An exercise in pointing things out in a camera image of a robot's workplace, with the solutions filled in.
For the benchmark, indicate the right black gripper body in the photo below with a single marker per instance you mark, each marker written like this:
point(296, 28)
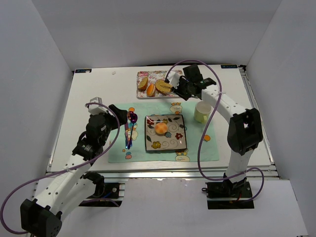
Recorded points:
point(180, 88)

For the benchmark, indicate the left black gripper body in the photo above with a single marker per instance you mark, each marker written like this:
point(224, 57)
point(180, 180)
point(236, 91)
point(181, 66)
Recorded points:
point(118, 116)

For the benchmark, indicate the metal serving tongs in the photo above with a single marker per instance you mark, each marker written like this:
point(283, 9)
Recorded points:
point(164, 89)

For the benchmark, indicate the round orange bun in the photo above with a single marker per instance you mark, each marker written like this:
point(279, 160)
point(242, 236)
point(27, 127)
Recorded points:
point(161, 128)

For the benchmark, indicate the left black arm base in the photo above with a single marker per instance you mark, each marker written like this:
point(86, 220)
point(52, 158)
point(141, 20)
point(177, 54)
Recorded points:
point(108, 191)

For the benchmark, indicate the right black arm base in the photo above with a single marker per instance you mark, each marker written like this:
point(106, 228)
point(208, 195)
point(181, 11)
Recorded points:
point(227, 190)

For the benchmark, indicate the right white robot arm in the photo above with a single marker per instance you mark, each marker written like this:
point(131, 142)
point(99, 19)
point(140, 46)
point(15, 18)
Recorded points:
point(245, 128)

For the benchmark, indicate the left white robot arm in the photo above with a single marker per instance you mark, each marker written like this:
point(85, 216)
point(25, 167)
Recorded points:
point(43, 215)

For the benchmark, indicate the brown bread slice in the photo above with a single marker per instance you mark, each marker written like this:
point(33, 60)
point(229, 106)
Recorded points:
point(160, 82)

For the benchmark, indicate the half brown bread roll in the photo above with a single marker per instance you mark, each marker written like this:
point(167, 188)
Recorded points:
point(143, 84)

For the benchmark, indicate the iridescent purple spoon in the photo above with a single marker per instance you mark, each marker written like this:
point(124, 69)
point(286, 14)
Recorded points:
point(133, 119)

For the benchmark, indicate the pale yellow mug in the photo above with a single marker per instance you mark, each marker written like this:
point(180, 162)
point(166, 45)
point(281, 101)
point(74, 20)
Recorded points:
point(202, 112)

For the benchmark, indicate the light green cartoon placemat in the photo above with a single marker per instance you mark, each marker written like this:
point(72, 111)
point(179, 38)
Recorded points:
point(198, 144)

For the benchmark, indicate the orange sandwich bun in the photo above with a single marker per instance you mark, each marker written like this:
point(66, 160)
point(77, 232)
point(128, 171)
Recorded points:
point(151, 90)

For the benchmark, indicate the floral rectangular tray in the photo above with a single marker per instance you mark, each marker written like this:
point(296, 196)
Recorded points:
point(153, 77)

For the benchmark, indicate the right blue table label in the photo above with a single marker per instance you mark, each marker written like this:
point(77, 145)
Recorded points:
point(229, 66)

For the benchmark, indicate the blue table label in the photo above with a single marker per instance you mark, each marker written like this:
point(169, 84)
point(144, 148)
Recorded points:
point(229, 66)
point(77, 71)

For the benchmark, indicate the left blue table label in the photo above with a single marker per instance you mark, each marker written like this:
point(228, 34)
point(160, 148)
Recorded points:
point(77, 71)

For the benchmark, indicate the square floral ceramic plate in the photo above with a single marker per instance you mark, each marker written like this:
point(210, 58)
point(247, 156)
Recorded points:
point(173, 139)

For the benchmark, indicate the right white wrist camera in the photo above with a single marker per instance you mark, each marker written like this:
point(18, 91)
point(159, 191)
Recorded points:
point(173, 79)

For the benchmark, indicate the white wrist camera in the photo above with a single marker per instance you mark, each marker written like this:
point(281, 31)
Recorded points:
point(173, 79)
point(95, 109)

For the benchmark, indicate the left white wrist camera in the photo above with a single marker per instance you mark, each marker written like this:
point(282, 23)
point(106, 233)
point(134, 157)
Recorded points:
point(95, 109)

